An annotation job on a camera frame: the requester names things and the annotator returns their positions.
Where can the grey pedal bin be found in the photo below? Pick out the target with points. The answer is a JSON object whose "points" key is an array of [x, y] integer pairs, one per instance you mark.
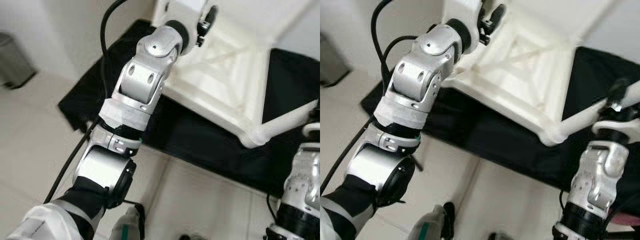
{"points": [[332, 60], [15, 60]]}

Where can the grey left robot foot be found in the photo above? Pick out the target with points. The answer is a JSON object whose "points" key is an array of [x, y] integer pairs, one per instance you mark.
{"points": [[430, 225], [125, 225]]}

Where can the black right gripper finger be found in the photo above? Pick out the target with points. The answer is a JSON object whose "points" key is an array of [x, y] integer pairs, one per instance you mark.
{"points": [[617, 92]]}

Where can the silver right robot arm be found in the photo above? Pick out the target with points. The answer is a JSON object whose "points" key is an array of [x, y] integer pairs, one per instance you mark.
{"points": [[595, 180], [302, 190]]}

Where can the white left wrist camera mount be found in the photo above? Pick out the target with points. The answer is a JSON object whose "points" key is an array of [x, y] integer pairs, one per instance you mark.
{"points": [[180, 10], [462, 10]]}

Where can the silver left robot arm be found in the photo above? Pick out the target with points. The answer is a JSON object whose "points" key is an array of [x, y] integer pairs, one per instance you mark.
{"points": [[420, 75], [140, 80]]}

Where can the grey right robot foot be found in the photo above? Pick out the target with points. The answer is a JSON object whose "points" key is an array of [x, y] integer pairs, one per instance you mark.
{"points": [[192, 237], [500, 236]]}

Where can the grey robot foot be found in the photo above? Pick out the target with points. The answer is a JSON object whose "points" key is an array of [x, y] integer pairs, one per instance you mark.
{"points": [[500, 236], [125, 225], [430, 225], [192, 237]]}

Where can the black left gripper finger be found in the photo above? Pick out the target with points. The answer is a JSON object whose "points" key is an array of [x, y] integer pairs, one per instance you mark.
{"points": [[495, 17], [210, 19]]}

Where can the pink cloth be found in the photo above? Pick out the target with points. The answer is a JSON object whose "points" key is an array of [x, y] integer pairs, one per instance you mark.
{"points": [[627, 218]]}

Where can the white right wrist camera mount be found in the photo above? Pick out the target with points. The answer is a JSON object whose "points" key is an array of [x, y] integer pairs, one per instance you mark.
{"points": [[617, 125], [311, 129]]}

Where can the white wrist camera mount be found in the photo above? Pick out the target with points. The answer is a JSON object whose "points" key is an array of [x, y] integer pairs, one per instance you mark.
{"points": [[617, 125], [311, 129], [462, 10], [180, 10]]}

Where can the white plastic table leg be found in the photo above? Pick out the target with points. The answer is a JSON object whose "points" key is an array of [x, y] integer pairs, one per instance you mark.
{"points": [[285, 122], [580, 120]]}

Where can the white plastic table top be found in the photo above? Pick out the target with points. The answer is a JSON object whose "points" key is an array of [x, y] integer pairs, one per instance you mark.
{"points": [[525, 70], [225, 75]]}

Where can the black tablecloth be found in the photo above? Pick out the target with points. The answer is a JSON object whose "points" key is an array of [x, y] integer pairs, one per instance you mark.
{"points": [[200, 135], [490, 130]]}

